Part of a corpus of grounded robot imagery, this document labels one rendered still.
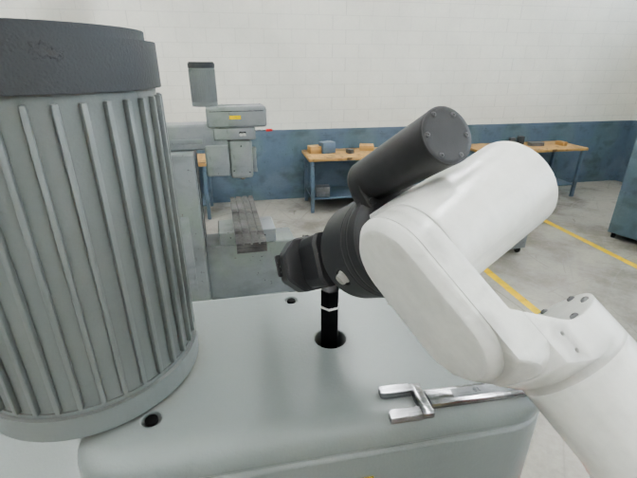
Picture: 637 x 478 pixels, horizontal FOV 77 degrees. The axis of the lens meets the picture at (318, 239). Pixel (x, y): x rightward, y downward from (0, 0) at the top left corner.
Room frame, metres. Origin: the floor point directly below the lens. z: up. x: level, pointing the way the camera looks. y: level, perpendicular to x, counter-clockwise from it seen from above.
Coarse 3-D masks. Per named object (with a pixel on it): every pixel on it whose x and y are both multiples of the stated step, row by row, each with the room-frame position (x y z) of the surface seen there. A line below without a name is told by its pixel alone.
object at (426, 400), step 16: (400, 384) 0.31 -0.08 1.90; (416, 384) 0.31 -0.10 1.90; (464, 384) 0.31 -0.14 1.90; (480, 384) 0.31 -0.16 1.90; (416, 400) 0.29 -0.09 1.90; (432, 400) 0.28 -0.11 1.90; (448, 400) 0.29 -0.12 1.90; (464, 400) 0.29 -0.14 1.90; (480, 400) 0.29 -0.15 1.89; (400, 416) 0.27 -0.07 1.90; (416, 416) 0.27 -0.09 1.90; (432, 416) 0.27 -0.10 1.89
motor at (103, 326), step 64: (0, 64) 0.25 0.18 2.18; (64, 64) 0.27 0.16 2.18; (128, 64) 0.31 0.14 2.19; (0, 128) 0.25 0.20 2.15; (64, 128) 0.27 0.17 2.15; (128, 128) 0.31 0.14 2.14; (0, 192) 0.25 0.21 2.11; (64, 192) 0.27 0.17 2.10; (128, 192) 0.29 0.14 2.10; (0, 256) 0.24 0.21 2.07; (64, 256) 0.26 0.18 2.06; (128, 256) 0.29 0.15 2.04; (0, 320) 0.24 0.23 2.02; (64, 320) 0.26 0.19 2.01; (128, 320) 0.28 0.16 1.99; (192, 320) 0.36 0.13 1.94; (0, 384) 0.25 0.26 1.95; (64, 384) 0.25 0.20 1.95; (128, 384) 0.27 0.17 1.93
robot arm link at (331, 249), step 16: (336, 224) 0.31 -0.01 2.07; (304, 240) 0.36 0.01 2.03; (320, 240) 0.34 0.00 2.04; (336, 240) 0.29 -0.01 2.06; (288, 256) 0.36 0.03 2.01; (304, 256) 0.35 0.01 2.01; (320, 256) 0.33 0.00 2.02; (336, 256) 0.29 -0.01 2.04; (288, 272) 0.35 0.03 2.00; (304, 272) 0.35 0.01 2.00; (320, 272) 0.32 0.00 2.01; (336, 272) 0.30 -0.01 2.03; (304, 288) 0.35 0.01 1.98; (352, 288) 0.29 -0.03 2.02
